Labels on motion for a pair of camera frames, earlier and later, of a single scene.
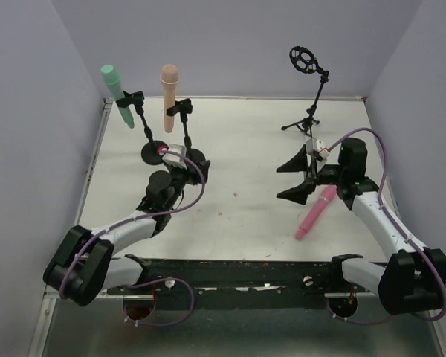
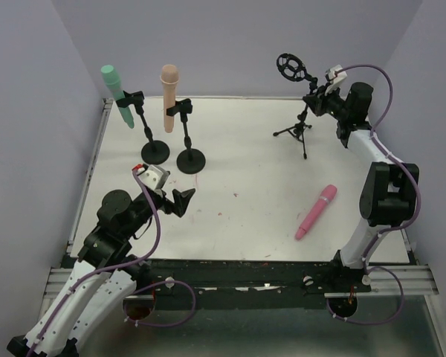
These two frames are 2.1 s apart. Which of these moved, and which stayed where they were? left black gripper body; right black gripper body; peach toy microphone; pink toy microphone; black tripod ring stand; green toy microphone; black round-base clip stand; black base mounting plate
Moved: left black gripper body; black tripod ring stand; right black gripper body
Stayed: black base mounting plate; green toy microphone; peach toy microphone; pink toy microphone; black round-base clip stand
